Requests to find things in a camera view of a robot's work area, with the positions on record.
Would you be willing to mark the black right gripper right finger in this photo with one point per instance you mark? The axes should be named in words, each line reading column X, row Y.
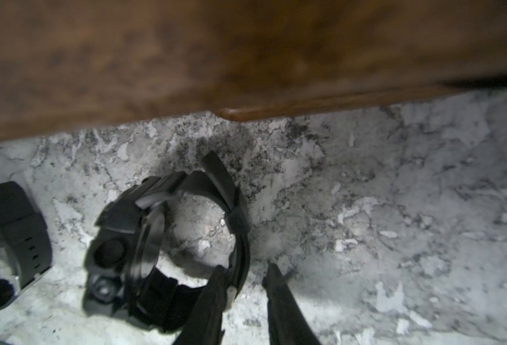
column 287, row 325

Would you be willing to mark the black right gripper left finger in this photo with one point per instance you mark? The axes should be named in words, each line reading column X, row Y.
column 204, row 325

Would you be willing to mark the black chunky watch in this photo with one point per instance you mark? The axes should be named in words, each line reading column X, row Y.
column 123, row 281
column 25, row 241

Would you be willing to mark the wooden watch stand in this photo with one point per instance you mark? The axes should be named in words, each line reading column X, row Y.
column 75, row 64

